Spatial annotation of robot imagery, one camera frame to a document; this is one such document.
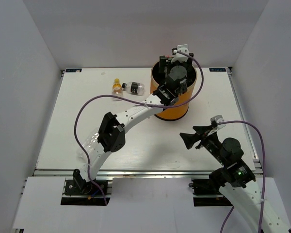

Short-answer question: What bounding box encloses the orange cylindrical bin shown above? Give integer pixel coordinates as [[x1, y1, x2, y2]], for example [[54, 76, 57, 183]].
[[150, 62, 198, 121]]

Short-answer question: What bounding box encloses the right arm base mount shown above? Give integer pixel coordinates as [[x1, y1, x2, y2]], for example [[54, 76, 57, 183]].
[[188, 179, 232, 207]]

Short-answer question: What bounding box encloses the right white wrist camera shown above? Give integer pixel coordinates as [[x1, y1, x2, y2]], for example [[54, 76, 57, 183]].
[[208, 115, 226, 135]]

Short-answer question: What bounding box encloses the blue corner sticker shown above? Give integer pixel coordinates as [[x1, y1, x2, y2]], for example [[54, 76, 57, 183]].
[[65, 68, 82, 73], [209, 67, 226, 72]]

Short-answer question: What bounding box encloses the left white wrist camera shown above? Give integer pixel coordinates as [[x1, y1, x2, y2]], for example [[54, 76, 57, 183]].
[[171, 44, 189, 63]]

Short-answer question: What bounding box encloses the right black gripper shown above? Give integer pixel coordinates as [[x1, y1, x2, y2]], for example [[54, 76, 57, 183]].
[[179, 125, 227, 165]]

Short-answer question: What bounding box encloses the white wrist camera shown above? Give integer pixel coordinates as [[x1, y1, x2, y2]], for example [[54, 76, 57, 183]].
[[208, 115, 226, 135], [171, 44, 189, 63]]

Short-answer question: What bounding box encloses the black label small bottle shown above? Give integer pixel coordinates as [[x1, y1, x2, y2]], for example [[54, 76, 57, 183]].
[[122, 82, 145, 96]]

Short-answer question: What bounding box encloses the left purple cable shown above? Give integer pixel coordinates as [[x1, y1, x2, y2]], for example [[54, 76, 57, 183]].
[[74, 50, 205, 206]]

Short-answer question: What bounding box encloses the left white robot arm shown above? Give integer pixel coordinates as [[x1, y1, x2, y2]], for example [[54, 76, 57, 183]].
[[73, 49, 196, 194]]

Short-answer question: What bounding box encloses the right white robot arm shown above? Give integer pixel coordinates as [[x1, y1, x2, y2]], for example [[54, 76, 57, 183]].
[[179, 123, 291, 233]]

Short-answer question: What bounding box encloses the left blue corner sticker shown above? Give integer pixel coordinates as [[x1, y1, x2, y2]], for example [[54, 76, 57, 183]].
[[65, 68, 82, 73]]

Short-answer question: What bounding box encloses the clear crushed plastic bottle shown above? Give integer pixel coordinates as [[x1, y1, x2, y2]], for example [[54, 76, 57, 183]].
[[77, 129, 99, 163]]

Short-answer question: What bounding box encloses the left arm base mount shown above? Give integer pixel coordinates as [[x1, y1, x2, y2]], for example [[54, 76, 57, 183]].
[[61, 179, 112, 206]]

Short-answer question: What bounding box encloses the yellow cap small bottle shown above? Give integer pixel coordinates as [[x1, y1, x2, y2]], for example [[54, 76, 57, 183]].
[[112, 78, 123, 101]]

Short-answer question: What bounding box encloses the right blue corner sticker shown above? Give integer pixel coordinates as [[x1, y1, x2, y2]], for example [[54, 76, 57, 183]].
[[209, 67, 226, 72]]

